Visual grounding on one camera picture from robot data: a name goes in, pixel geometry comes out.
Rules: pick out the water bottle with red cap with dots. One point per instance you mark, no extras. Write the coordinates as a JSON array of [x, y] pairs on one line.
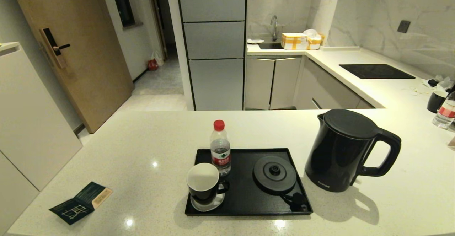
[[220, 150]]

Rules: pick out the black cup white inside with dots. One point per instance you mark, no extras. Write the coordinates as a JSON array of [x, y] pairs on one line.
[[205, 193]]

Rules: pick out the black electric kettle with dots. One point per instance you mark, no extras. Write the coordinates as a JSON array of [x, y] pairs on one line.
[[337, 154]]

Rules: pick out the black round kettle base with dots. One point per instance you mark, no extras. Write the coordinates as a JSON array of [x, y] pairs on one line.
[[273, 181]]

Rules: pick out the grey lower cabinet door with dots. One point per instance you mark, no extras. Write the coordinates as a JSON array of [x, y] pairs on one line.
[[258, 83], [284, 81]]

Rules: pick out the tall grey cabinet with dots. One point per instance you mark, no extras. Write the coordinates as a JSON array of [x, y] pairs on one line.
[[213, 40]]

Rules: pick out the small white dish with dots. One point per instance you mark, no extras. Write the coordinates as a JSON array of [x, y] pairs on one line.
[[255, 41]]

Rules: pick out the dark kitchen sink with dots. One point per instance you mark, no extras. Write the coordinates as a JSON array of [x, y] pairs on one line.
[[270, 46]]

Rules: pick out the white plastic shopping bag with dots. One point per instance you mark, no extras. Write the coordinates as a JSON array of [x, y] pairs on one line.
[[159, 58]]

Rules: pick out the red bag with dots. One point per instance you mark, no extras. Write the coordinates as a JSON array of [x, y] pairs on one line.
[[153, 65]]

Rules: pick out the chrome sink faucet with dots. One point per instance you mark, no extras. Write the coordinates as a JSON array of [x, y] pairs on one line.
[[274, 33]]

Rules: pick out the large yellow taped cardboard box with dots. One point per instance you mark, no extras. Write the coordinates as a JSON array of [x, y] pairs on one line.
[[293, 42]]

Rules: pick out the black rectangular tray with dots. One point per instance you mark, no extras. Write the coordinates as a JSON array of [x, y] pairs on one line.
[[241, 202]]

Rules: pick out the white round saucer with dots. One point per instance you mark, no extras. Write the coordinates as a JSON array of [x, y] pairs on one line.
[[203, 208]]

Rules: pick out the grey drawer cabinet front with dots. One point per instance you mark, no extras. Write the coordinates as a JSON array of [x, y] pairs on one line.
[[330, 90]]

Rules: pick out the small yellow taped cardboard box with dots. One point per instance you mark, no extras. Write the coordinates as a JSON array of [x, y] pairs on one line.
[[315, 43]]

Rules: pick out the white crumpled plastic bag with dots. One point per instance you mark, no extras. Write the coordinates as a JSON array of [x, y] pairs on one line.
[[312, 33]]

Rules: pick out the dark narrow window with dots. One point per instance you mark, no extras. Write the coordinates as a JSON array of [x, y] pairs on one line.
[[122, 1]]

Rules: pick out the brown wooden door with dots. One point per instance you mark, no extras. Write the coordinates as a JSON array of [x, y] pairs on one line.
[[89, 51]]

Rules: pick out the black induction cooktop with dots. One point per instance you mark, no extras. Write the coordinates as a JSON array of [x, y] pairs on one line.
[[376, 71]]

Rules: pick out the dark green folded leaflet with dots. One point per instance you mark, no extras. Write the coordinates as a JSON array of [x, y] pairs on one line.
[[78, 207]]

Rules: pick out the black gold door lock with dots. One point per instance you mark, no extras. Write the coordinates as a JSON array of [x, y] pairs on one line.
[[53, 47]]

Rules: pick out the white side cabinet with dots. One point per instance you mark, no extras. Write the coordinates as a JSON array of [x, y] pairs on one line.
[[28, 122]]

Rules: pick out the black mug white rim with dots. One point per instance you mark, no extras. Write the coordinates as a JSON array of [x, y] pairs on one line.
[[435, 102]]

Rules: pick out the crumpled white tissue pile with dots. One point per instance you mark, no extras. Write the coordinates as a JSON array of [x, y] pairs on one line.
[[442, 85]]

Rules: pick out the clear bottle with red label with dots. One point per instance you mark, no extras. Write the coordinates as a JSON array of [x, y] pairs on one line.
[[444, 117]]

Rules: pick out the small brown object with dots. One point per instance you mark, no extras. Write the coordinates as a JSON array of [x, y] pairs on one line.
[[452, 143]]

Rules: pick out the dark wall socket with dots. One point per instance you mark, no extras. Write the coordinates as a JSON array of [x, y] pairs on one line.
[[403, 26]]

